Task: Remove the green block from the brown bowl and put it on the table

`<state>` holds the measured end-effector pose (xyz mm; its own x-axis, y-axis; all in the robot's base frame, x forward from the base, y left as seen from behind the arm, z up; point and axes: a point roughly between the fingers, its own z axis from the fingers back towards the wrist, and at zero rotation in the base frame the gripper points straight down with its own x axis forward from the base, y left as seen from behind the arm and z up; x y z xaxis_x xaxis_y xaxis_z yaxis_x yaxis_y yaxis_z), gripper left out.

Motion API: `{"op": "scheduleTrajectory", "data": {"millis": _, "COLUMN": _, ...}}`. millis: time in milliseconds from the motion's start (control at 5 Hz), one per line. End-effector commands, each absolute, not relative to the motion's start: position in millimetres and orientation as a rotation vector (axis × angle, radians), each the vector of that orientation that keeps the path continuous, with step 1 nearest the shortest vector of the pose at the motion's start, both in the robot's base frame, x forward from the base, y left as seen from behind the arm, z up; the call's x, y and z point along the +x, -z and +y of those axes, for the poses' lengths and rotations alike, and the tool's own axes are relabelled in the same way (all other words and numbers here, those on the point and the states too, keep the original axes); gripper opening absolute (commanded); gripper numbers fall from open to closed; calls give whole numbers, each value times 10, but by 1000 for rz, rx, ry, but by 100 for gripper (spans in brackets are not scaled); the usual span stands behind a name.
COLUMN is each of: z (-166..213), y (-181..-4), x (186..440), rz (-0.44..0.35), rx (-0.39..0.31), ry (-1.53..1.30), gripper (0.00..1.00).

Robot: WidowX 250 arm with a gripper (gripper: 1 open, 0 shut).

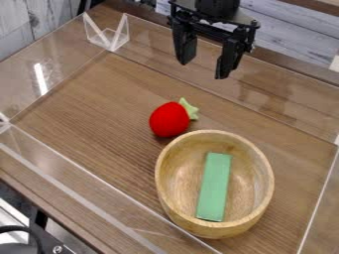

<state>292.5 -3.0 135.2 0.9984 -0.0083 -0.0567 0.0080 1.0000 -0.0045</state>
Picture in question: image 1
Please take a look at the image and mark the brown wooden bowl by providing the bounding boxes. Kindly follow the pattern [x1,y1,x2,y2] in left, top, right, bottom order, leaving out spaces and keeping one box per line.
[155,130,274,239]

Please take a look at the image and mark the black metal table frame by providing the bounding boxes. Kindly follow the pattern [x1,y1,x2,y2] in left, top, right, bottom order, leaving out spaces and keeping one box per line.
[30,208,76,254]

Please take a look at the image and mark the red plush strawberry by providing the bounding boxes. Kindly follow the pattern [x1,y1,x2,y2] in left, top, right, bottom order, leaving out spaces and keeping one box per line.
[149,97,199,138]

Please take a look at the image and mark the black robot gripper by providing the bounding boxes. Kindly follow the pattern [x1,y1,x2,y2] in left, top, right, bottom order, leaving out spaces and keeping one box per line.
[169,0,261,79]

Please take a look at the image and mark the green rectangular block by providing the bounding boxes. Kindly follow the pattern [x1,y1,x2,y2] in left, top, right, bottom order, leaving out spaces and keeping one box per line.
[197,152,233,222]

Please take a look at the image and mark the black cable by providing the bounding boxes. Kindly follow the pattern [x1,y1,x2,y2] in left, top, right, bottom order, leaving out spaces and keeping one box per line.
[0,224,46,254]

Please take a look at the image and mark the clear acrylic corner bracket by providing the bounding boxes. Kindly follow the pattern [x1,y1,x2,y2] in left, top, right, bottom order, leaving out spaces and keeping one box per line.
[83,13,130,53]

